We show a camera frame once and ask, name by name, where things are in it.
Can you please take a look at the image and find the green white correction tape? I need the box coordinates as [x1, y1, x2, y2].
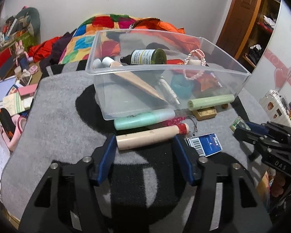
[230, 116, 251, 132]

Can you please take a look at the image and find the blue small box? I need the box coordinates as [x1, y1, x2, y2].
[187, 133, 222, 157]

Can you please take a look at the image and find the yellow small box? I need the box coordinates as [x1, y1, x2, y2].
[192, 107, 217, 121]

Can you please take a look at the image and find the light green long tube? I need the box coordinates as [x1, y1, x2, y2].
[188, 94, 235, 111]

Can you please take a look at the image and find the mint green bottle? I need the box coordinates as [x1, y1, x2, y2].
[114, 108, 176, 130]

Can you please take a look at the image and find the beige tube red cap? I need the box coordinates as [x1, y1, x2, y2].
[116, 124, 190, 150]

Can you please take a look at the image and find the teal tape ring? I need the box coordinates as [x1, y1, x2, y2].
[170, 74, 194, 100]

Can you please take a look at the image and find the pink white braided rope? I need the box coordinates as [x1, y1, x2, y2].
[183, 48, 207, 81]

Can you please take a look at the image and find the white pen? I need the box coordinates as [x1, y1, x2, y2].
[158, 76, 180, 106]

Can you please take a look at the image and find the beige cream tube white cap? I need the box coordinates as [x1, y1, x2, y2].
[102, 57, 167, 102]

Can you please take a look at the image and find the clear plastic storage bin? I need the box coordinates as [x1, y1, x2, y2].
[86, 30, 250, 120]

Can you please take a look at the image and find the green glass bottle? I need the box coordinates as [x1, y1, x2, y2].
[120, 48, 166, 65]

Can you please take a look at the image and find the person right hand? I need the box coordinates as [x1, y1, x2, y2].
[270, 172, 285, 197]

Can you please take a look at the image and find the white suitcase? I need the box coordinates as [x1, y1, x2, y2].
[259, 90, 291, 127]

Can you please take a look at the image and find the grey black blanket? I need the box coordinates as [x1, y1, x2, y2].
[1, 60, 270, 233]

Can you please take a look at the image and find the pink flat box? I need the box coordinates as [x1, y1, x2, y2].
[18, 84, 38, 97]

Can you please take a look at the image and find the blue notebook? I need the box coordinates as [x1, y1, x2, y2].
[0, 76, 17, 102]

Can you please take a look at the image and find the wooden wardrobe shelf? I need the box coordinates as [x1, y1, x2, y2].
[217, 0, 281, 72]

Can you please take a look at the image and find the pink bunny doll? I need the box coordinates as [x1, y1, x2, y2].
[15, 40, 38, 75]

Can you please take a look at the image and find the red long box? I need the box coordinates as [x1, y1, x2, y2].
[0, 48, 14, 79]

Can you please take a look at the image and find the colourful patchwork quilt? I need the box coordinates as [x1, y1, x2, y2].
[59, 14, 161, 65]

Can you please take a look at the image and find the grey green cushion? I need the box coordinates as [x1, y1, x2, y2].
[16, 7, 40, 36]

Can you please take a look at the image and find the orange down jacket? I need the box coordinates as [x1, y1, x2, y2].
[129, 18, 201, 53]

